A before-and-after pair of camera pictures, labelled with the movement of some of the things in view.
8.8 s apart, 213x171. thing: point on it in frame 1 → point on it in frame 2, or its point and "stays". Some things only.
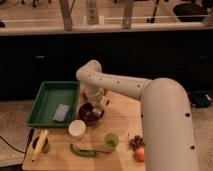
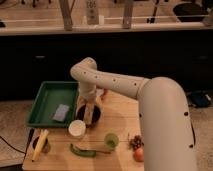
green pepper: x=83 y=153 stays
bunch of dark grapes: x=136 y=142 stays
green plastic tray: x=50 y=94 stays
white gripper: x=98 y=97 → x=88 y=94
